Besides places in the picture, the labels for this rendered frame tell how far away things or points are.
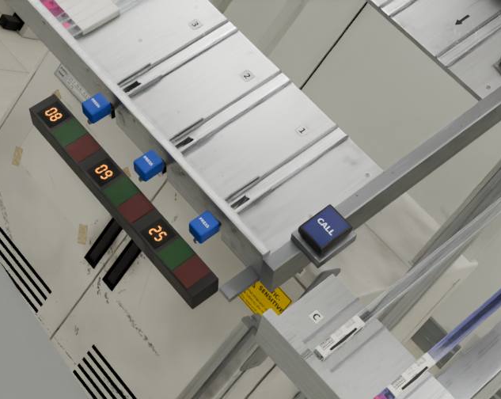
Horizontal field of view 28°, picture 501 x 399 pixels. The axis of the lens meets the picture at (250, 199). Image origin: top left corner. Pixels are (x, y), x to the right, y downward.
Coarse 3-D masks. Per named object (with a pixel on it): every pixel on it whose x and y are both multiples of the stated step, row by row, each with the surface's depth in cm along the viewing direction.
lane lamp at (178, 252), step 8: (176, 240) 119; (168, 248) 118; (176, 248) 118; (184, 248) 118; (160, 256) 117; (168, 256) 117; (176, 256) 117; (184, 256) 117; (168, 264) 117; (176, 264) 117
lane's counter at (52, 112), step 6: (48, 108) 127; (54, 108) 127; (60, 108) 127; (42, 114) 127; (48, 114) 127; (54, 114) 127; (60, 114) 127; (66, 114) 127; (48, 120) 126; (54, 120) 126; (60, 120) 126; (48, 126) 126
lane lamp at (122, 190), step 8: (112, 184) 122; (120, 184) 122; (128, 184) 122; (104, 192) 121; (112, 192) 121; (120, 192) 121; (128, 192) 122; (136, 192) 122; (112, 200) 121; (120, 200) 121
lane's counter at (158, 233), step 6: (156, 222) 120; (162, 222) 120; (150, 228) 119; (156, 228) 119; (162, 228) 119; (168, 228) 119; (144, 234) 119; (150, 234) 119; (156, 234) 119; (162, 234) 119; (168, 234) 119; (174, 234) 119; (150, 240) 118; (156, 240) 118; (162, 240) 118; (168, 240) 119; (156, 246) 118
